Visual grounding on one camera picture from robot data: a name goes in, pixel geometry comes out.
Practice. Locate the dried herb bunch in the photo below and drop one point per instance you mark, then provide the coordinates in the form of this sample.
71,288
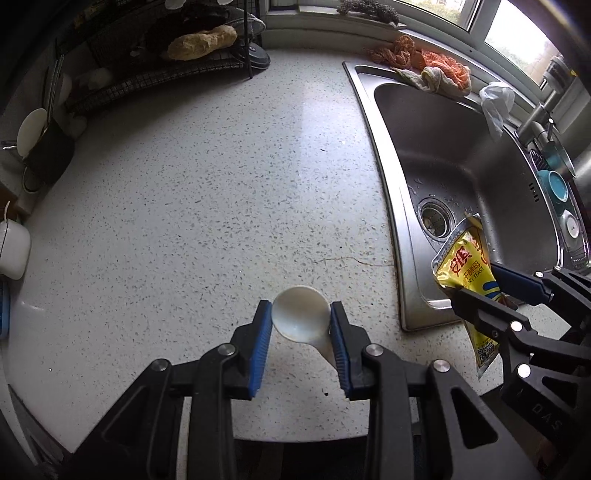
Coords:
369,8

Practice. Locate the orange knitted cloth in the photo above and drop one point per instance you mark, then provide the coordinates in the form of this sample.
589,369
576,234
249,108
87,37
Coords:
443,62

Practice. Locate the teal bowl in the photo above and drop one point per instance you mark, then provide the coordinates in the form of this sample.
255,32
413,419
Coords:
556,184

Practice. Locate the white plastic bag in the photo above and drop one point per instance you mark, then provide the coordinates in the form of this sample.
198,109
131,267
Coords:
496,104

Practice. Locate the stainless steel sink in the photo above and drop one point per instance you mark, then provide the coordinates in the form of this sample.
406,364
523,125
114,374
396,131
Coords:
438,138

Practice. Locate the garlic bulb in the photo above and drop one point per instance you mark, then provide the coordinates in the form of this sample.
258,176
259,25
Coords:
97,78
76,123

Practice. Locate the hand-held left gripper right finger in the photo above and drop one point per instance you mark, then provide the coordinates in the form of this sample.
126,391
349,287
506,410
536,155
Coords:
342,355

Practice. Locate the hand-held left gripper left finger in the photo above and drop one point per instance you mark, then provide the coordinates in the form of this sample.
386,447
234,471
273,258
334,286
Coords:
259,350

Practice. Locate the steel kitchen faucet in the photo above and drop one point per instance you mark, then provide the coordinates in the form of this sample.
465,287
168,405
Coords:
538,122

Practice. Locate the steel basin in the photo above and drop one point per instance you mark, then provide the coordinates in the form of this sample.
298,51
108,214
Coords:
563,159

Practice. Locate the yellow yeast packet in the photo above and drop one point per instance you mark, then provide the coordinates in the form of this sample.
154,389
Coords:
471,272

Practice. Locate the beige dish cloth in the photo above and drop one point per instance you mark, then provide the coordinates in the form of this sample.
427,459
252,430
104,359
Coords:
431,78

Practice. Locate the black utensil holder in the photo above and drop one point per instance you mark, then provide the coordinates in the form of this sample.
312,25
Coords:
51,154

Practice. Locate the bread loaf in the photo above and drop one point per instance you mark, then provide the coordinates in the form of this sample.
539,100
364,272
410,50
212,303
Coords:
198,44

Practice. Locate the white plastic spoon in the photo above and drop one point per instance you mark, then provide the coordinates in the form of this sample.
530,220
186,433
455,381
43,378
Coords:
300,316

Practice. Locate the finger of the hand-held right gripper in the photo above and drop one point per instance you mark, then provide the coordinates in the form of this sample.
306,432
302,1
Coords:
480,308
517,282

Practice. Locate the white rice paddle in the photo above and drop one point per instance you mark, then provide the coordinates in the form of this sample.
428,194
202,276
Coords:
31,131

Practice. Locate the white bowl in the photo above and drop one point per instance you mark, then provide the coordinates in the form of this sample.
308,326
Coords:
572,226

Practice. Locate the white window frame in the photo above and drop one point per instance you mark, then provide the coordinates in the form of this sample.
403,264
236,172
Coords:
475,18

